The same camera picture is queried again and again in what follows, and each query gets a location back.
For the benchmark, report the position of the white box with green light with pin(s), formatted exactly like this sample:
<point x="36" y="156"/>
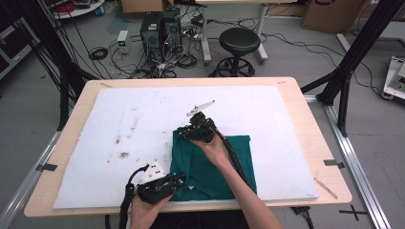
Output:
<point x="123" y="39"/>

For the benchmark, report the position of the black computer tower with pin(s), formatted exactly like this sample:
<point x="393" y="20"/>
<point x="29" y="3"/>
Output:
<point x="172" y="30"/>
<point x="151" y="31"/>

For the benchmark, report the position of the grey shelf unit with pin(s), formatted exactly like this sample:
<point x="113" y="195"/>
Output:
<point x="12" y="47"/>

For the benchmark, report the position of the black metal frame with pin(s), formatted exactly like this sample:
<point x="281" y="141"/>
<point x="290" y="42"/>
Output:
<point x="54" y="41"/>
<point x="359" y="54"/>

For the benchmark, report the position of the brown tape strip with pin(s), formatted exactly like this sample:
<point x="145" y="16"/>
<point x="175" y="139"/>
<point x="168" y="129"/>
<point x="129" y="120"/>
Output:
<point x="106" y="85"/>

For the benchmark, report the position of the black tape piece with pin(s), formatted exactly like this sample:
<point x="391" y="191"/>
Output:
<point x="334" y="163"/>
<point x="46" y="167"/>

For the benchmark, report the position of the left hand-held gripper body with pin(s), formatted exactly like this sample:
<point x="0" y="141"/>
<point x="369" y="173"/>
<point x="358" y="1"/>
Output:
<point x="154" y="191"/>

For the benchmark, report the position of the white foam mat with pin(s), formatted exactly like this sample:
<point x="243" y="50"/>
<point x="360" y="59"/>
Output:
<point x="270" y="127"/>

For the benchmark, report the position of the person's left hand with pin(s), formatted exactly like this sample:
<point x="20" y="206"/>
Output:
<point x="144" y="213"/>

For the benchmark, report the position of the black tape cross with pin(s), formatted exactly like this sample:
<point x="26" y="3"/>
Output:
<point x="353" y="212"/>

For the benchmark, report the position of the white device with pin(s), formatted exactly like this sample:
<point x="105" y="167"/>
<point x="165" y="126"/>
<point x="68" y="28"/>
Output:
<point x="394" y="79"/>

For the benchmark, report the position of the black round stool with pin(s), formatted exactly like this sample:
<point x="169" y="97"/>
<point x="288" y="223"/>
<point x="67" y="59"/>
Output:
<point x="239" y="41"/>

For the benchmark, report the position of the large cardboard box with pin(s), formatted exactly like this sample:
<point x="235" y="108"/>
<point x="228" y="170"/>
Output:
<point x="331" y="16"/>

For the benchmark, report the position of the person's dark clothing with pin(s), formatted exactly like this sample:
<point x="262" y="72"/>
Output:
<point x="197" y="222"/>

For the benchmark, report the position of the white round table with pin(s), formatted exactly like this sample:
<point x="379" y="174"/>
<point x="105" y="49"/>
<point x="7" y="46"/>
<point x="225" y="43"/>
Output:
<point x="79" y="11"/>

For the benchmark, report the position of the green long-sleeved shirt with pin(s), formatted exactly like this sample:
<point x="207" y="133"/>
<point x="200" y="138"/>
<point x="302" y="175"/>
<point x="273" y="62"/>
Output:
<point x="197" y="171"/>

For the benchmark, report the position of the person's right hand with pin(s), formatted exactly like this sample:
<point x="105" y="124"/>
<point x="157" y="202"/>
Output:
<point x="216" y="152"/>

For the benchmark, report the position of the thin wooden strip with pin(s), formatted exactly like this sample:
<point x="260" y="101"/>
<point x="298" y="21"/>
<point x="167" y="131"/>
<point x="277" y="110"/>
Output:
<point x="326" y="188"/>

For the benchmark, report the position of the small cardboard box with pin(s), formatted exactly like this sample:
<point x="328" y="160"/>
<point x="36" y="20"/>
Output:
<point x="143" y="5"/>

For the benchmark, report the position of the white desk frame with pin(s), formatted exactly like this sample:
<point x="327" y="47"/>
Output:
<point x="206" y="41"/>

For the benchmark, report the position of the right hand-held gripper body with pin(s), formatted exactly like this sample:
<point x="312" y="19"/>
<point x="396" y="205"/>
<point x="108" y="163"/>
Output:
<point x="200" y="130"/>

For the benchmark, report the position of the aluminium rail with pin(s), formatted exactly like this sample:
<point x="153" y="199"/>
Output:
<point x="353" y="159"/>
<point x="22" y="191"/>

